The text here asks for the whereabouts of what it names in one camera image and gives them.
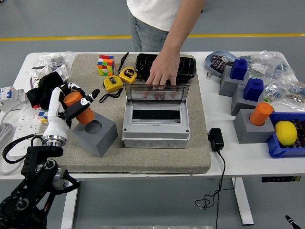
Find grey-brown mat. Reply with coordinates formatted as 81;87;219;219
43;53;212;174

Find person's left hand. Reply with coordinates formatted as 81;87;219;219
142;49;181;100

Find clear bag of brown parts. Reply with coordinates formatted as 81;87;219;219
285;81;305;107

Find grey junction box clear lid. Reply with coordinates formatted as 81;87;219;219
121;83;191;149

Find grey block with round hole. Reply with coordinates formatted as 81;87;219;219
71;110;119;158
233;109;276;144

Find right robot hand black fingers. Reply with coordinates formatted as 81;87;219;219
285;215;301;229

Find blue block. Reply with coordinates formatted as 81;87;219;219
243;78;264;102
229;58;249;81

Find person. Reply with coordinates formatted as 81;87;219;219
126;0;207;52

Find black cloth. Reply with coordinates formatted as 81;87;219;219
26;71;65;110

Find white circuit breaker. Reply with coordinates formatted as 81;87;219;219
0;85;27;113

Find dark packets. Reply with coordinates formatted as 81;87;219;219
292;119;305;148

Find white packaging box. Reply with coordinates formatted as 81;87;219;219
32;64;70;86

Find yellow tape measure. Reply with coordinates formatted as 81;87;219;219
118;52;138;84
99;75;124;104

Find orange cylinder battery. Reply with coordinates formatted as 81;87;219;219
249;102;274;127
63;92;95;125

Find blue plastic bin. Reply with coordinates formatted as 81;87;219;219
265;112;305;159

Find clear plastic bag of screws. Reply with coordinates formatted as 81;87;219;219
30;51;77;72

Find colourful puzzle cube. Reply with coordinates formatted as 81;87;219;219
38;109;50;125
97;55;116;77

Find clear bag of blue parts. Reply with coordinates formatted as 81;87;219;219
263;80;290;104
238;50;295;81

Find grey power strip cable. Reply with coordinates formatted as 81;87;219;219
0;122;24;175

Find black power adapter with cord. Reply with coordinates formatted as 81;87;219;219
195;128;237;229

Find white power strip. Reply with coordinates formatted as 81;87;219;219
9;104;44;158

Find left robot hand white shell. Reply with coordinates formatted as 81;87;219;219
42;82;101;140

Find black plastic tray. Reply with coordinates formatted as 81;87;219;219
134;53;197;84

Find grey block holder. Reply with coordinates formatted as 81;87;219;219
230;83;265;117
219;65;250;97

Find white table leg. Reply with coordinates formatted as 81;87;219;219
232;177;254;225
61;180;80;229

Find black table control panel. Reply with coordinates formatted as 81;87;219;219
261;176;301;183

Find yellow lemon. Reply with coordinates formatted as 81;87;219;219
274;120;298;147

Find light blue bowl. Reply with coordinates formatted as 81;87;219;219
205;50;239;78

